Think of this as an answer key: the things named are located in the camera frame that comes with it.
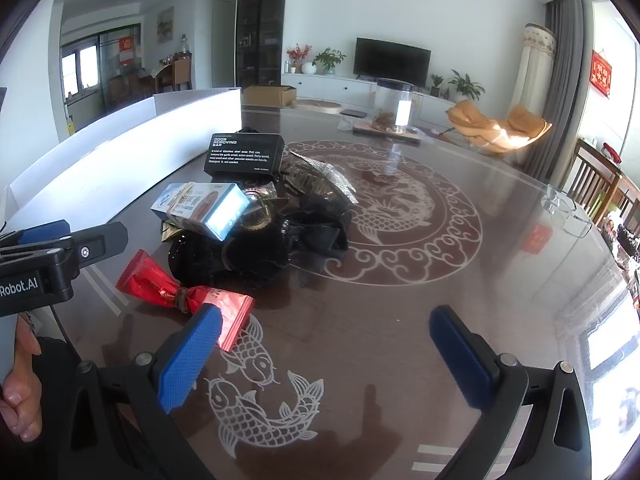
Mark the round beige stool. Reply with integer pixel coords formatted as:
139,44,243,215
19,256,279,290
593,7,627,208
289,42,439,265
295,99,342,115

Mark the brown cardboard box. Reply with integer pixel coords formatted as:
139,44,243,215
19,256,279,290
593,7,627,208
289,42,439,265
242,85,297,108

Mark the black velvet pouch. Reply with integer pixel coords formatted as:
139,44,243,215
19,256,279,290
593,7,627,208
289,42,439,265
167,227,293,291

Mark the cream covered air conditioner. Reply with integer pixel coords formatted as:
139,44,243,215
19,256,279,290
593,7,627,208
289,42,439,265
510,22,557,131

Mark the person's left hand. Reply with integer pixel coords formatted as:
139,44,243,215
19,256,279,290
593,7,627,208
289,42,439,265
0,312,45,443

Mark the leafy green potted plant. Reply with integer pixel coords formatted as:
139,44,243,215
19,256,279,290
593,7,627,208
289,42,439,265
312,47,347,77

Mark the framed wall painting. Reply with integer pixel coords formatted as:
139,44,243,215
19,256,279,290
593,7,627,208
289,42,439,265
156,6,175,42

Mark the red flower bouquet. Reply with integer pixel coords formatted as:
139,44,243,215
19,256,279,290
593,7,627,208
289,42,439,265
286,44,313,75

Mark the white television cabinet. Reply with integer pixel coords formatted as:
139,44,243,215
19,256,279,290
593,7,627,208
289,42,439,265
282,72,466,121

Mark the clear jar black lid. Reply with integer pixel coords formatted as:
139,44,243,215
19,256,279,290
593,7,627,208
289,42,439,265
371,78,414,135

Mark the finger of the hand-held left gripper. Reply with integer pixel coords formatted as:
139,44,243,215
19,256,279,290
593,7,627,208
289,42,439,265
49,221,130,274
0,219,72,251

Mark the black television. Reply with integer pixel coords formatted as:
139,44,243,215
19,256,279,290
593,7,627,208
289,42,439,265
353,37,432,87

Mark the orange lounge chair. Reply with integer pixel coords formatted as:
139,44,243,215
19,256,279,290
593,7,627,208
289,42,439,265
446,100,501,148
492,105,553,153

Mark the wooden slatted chair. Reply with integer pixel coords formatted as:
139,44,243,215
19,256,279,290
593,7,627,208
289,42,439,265
567,137,626,221

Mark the pearl gold hair claw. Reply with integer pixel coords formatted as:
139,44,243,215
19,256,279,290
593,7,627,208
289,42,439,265
242,186,288,231

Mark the wooden dining chair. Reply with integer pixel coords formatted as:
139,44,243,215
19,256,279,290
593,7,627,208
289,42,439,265
155,55,193,93

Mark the grey curtain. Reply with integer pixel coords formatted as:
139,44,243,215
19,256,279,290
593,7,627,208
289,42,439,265
520,0,586,181

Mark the dark display cabinet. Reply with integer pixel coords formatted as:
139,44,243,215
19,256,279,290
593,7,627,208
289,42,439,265
235,0,290,90

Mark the brown patterned desktop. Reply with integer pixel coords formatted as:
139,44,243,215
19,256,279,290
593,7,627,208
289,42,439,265
50,102,640,480

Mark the red wall decoration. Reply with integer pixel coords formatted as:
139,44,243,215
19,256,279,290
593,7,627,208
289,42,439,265
590,50,613,98

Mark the black cardboard box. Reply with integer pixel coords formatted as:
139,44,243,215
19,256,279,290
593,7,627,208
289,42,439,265
204,132,285,177

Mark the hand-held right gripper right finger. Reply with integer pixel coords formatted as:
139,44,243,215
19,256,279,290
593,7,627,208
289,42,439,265
430,304,593,480

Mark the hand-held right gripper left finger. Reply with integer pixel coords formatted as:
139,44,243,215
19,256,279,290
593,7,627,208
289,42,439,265
57,304,223,480

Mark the blue white cream box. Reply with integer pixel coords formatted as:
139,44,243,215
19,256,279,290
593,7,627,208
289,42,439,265
152,182,251,241

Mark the clear patterned hair claw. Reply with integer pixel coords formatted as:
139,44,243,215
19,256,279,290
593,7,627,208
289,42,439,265
285,149,358,206

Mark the red foil packet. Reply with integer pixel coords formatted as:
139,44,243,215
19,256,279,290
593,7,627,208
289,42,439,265
116,250,255,352

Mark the window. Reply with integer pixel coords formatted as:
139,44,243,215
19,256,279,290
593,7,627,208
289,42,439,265
61,42,98,98

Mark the white divider board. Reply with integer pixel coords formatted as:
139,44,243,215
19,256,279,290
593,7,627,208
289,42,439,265
0,87,243,241

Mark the wooden board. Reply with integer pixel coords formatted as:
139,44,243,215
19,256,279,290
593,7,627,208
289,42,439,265
352,122,421,145

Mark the large potted plant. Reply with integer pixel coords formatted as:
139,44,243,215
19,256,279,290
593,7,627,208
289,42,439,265
447,69,486,103

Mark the clear glassware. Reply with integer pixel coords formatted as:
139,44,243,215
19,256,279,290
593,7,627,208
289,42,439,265
540,185,593,238

